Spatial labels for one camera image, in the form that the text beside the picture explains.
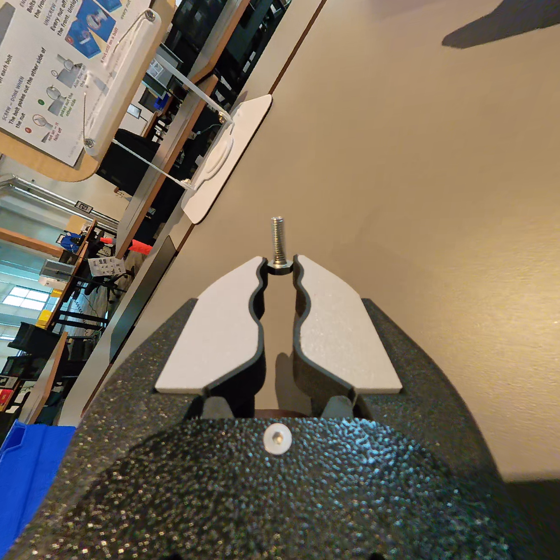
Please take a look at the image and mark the white poster stand base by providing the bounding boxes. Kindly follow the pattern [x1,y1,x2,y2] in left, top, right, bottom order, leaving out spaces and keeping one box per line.
[181,95,273,225]

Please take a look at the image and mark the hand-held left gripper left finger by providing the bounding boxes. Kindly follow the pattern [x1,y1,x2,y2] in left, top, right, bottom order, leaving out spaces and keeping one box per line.
[156,257,266,392]

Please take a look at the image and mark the blue plastic bin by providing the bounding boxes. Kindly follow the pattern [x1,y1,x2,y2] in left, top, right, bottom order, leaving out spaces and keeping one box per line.
[0,420,78,560]

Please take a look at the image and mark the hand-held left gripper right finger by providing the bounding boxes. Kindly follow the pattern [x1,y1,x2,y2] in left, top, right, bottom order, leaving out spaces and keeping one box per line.
[293,256,403,393]

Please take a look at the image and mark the steel bolt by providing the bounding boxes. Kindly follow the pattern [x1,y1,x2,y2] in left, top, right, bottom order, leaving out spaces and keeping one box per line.
[269,216,292,274]

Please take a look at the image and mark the white instruction poster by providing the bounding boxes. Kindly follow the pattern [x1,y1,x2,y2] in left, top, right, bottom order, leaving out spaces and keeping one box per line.
[0,0,176,183]

